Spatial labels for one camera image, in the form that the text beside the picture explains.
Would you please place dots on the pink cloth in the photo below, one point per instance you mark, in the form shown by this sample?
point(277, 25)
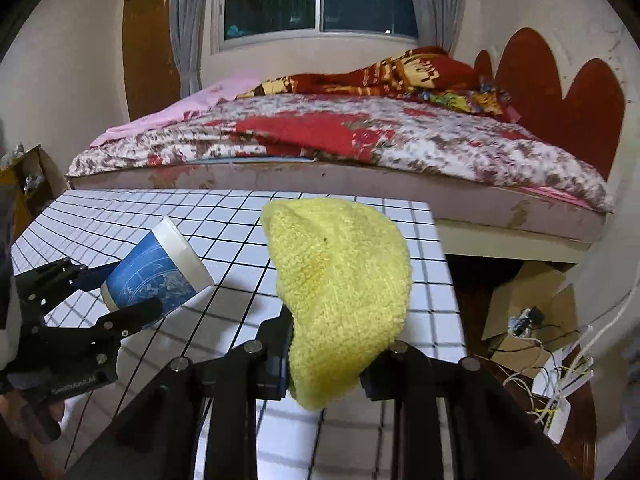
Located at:
point(200, 100)

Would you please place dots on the yellow knitted cloth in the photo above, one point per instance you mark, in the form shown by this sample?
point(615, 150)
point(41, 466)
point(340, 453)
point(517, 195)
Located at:
point(340, 300)

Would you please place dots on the blue patterned paper cup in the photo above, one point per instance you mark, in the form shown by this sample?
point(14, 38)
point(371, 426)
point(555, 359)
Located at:
point(150, 275)

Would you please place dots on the window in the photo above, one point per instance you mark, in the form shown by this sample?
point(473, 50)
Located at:
point(270, 0)

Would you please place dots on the white bed frame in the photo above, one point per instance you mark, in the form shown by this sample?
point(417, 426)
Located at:
point(500, 242)

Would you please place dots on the red printed blanket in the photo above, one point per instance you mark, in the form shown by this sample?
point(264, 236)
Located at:
point(400, 75)

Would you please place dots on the red scalloped headboard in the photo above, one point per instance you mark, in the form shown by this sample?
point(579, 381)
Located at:
point(535, 75)

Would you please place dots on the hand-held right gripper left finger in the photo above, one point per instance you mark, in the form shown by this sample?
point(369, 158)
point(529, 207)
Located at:
point(277, 370)

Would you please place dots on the bed with floral blanket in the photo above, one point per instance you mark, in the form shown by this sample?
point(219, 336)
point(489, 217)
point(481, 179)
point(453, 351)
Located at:
point(425, 150)

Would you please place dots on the small electronic device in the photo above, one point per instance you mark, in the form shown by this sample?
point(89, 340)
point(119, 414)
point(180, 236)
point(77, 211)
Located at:
point(525, 321)

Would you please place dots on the cardboard box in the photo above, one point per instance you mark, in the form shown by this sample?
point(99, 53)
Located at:
point(520, 285)

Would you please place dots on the wooden door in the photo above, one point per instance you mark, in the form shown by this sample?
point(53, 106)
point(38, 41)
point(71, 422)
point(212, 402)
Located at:
point(150, 50)

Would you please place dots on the grey curtain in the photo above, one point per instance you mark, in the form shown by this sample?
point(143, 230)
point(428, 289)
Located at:
point(190, 25)
point(440, 5)

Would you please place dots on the white power strip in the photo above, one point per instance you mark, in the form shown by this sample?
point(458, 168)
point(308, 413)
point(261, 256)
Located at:
point(560, 412)

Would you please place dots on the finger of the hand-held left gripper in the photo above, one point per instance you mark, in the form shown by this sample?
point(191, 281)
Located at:
point(97, 275)
point(130, 316)

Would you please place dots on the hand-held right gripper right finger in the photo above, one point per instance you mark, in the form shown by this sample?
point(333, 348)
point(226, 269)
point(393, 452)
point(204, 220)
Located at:
point(372, 382)

